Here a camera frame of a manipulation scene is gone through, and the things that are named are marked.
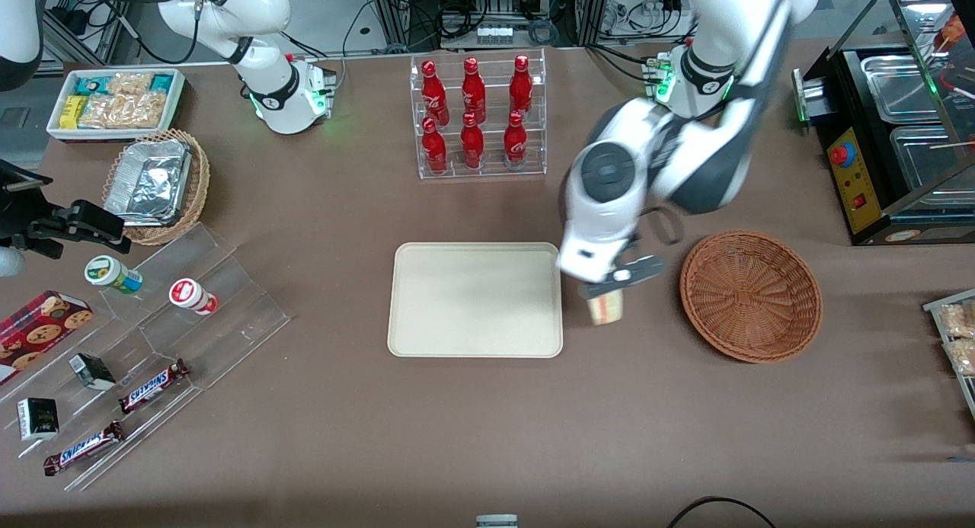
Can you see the red emergency stop button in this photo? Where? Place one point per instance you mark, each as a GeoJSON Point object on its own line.
{"type": "Point", "coordinates": [841, 155]}

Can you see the yellow snack packet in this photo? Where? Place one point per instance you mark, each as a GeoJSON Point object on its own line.
{"type": "Point", "coordinates": [74, 111]}

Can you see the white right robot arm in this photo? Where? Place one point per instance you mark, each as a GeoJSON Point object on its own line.
{"type": "Point", "coordinates": [228, 10]}

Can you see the green label yogurt cup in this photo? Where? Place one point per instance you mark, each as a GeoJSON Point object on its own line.
{"type": "Point", "coordinates": [110, 273]}

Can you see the clear fried snack pack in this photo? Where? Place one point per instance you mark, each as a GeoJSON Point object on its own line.
{"type": "Point", "coordinates": [958, 320]}
{"type": "Point", "coordinates": [963, 356]}

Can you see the light wicker basket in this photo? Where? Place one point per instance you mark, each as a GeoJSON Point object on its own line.
{"type": "Point", "coordinates": [199, 177]}

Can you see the grey metal snack tray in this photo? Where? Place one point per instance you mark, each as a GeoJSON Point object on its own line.
{"type": "Point", "coordinates": [933, 305]}

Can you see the red tartan cookie box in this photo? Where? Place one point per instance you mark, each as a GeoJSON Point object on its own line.
{"type": "Point", "coordinates": [38, 334]}

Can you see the brown snickers bar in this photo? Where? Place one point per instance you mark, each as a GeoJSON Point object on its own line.
{"type": "Point", "coordinates": [84, 448]}
{"type": "Point", "coordinates": [152, 386]}

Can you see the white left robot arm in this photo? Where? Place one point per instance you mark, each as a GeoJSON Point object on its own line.
{"type": "Point", "coordinates": [609, 208]}

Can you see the black and white box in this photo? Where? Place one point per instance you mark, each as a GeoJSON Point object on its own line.
{"type": "Point", "coordinates": [38, 419]}

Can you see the triangular sandwich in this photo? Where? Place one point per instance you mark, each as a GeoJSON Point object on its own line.
{"type": "Point", "coordinates": [605, 308]}

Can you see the brown round wicker basket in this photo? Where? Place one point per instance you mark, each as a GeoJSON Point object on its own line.
{"type": "Point", "coordinates": [750, 296]}

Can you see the clear acrylic stepped stand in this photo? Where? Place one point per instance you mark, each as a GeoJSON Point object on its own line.
{"type": "Point", "coordinates": [228, 315]}

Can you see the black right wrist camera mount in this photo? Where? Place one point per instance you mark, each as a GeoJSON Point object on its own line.
{"type": "Point", "coordinates": [19, 196]}

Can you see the beige plastic tray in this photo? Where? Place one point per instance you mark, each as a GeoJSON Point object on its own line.
{"type": "Point", "coordinates": [476, 299]}

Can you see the grey device at table edge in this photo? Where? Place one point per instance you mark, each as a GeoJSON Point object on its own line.
{"type": "Point", "coordinates": [497, 521]}

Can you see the aluminium foil container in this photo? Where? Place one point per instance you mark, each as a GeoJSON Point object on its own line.
{"type": "Point", "coordinates": [148, 181]}

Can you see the white rectangular snack bin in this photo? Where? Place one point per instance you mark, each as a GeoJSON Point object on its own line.
{"type": "Point", "coordinates": [53, 130]}

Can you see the white power strip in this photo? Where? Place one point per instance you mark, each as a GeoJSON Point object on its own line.
{"type": "Point", "coordinates": [495, 34]}

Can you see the black hot food display case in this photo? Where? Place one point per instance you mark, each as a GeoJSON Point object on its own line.
{"type": "Point", "coordinates": [864, 204]}

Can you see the red cola bottle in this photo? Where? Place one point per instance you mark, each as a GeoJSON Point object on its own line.
{"type": "Point", "coordinates": [515, 141]}
{"type": "Point", "coordinates": [433, 148]}
{"type": "Point", "coordinates": [521, 86]}
{"type": "Point", "coordinates": [472, 143]}
{"type": "Point", "coordinates": [473, 90]}
{"type": "Point", "coordinates": [433, 92]}

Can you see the clear rice cracker pack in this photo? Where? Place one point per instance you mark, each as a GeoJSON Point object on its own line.
{"type": "Point", "coordinates": [126, 111]}
{"type": "Point", "coordinates": [129, 83]}

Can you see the teal snack packet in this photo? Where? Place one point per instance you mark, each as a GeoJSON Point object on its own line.
{"type": "Point", "coordinates": [90, 86]}
{"type": "Point", "coordinates": [161, 83]}

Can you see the red label yogurt cup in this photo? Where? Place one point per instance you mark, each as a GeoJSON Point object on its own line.
{"type": "Point", "coordinates": [190, 295]}

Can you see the small black box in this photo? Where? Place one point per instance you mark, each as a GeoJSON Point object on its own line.
{"type": "Point", "coordinates": [91, 371]}

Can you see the clear acrylic bottle rack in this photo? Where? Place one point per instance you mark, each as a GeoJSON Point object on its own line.
{"type": "Point", "coordinates": [533, 166]}

